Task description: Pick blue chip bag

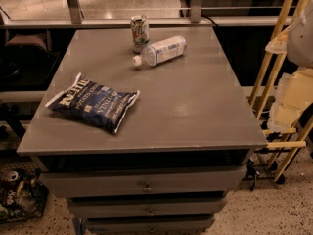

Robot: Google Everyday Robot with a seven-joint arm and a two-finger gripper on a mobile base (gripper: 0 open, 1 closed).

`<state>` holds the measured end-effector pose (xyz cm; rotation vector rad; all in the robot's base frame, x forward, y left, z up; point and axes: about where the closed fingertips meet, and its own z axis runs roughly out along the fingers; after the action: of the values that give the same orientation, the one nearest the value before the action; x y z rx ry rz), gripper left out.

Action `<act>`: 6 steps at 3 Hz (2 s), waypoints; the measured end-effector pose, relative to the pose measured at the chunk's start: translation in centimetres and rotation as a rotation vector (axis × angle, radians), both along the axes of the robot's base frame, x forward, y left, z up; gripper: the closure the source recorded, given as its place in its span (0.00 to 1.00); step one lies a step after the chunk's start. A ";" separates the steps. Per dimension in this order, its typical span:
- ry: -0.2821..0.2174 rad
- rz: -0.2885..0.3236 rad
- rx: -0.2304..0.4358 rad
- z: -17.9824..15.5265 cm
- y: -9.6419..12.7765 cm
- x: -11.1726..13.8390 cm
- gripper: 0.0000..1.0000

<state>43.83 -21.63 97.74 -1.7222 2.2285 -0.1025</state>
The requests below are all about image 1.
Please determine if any blue potato chip bag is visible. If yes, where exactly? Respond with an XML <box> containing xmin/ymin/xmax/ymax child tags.
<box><xmin>45</xmin><ymin>73</ymin><xmax>140</xmax><ymax>133</ymax></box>

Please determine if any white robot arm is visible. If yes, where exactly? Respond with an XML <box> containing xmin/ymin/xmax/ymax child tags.
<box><xmin>265</xmin><ymin>0</ymin><xmax>313</xmax><ymax>132</ymax></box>

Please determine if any grey drawer cabinet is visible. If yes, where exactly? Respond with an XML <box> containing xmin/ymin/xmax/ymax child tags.
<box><xmin>16</xmin><ymin>26</ymin><xmax>269</xmax><ymax>235</ymax></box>

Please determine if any clear plastic water bottle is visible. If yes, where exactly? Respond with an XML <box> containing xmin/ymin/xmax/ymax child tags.
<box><xmin>132</xmin><ymin>35</ymin><xmax>187</xmax><ymax>67</ymax></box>

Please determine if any top grey drawer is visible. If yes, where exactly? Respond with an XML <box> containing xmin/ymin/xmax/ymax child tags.
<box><xmin>40</xmin><ymin>165</ymin><xmax>246</xmax><ymax>198</ymax></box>

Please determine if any grey drawer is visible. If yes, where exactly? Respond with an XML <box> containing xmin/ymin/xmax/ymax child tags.
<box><xmin>68</xmin><ymin>197</ymin><xmax>226</xmax><ymax>218</ymax></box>
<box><xmin>86</xmin><ymin>215</ymin><xmax>214</xmax><ymax>233</ymax></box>
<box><xmin>40</xmin><ymin>165</ymin><xmax>246</xmax><ymax>198</ymax></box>

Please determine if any green white soda can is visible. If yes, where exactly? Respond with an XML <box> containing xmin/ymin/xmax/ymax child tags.
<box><xmin>130</xmin><ymin>15</ymin><xmax>150</xmax><ymax>53</ymax></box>

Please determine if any bottom grey drawer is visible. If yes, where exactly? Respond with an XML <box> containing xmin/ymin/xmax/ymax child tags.
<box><xmin>86</xmin><ymin>215</ymin><xmax>214</xmax><ymax>233</ymax></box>

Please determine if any middle grey drawer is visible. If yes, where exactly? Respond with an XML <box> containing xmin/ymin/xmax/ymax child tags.
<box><xmin>68</xmin><ymin>197</ymin><xmax>226</xmax><ymax>218</ymax></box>

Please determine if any dark chair at left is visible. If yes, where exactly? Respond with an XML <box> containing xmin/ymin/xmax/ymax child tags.
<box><xmin>0</xmin><ymin>33</ymin><xmax>60</xmax><ymax>91</ymax></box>

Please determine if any black cable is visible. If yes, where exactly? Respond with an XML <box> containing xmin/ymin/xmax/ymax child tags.
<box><xmin>201</xmin><ymin>15</ymin><xmax>229</xmax><ymax>51</ymax></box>

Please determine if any wooden frame stand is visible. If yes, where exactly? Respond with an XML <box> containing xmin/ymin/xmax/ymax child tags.
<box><xmin>248</xmin><ymin>0</ymin><xmax>313</xmax><ymax>184</ymax></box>

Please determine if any black wire basket with trash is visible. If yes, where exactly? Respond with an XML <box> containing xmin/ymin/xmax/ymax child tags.
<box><xmin>0</xmin><ymin>158</ymin><xmax>49</xmax><ymax>223</ymax></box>

